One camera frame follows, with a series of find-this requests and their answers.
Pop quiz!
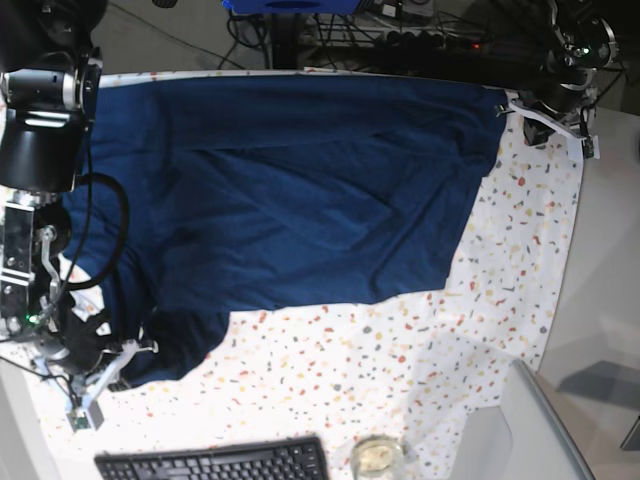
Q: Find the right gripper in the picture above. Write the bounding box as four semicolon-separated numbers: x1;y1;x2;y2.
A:
29;309;123;378

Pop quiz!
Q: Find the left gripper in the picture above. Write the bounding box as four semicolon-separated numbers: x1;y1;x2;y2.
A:
517;82;588;120

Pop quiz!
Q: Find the dark blue t-shirt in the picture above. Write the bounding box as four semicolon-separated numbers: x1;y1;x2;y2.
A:
90;75;507;388

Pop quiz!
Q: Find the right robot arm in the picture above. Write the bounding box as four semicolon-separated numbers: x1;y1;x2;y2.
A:
1;1;116;376

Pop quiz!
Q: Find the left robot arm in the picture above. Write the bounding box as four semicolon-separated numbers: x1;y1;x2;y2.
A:
519;1;619;119

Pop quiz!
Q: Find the red lit power strip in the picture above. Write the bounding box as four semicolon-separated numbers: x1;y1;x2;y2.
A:
384;30;483;51

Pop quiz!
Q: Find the black computer keyboard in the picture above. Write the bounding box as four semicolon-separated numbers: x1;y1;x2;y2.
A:
94;436;330;480

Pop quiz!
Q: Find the terrazzo patterned tablecloth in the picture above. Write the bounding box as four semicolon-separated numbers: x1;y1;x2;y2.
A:
20;72;582;479

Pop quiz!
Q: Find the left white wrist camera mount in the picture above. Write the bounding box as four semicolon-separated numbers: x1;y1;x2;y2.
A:
496;99;601;163

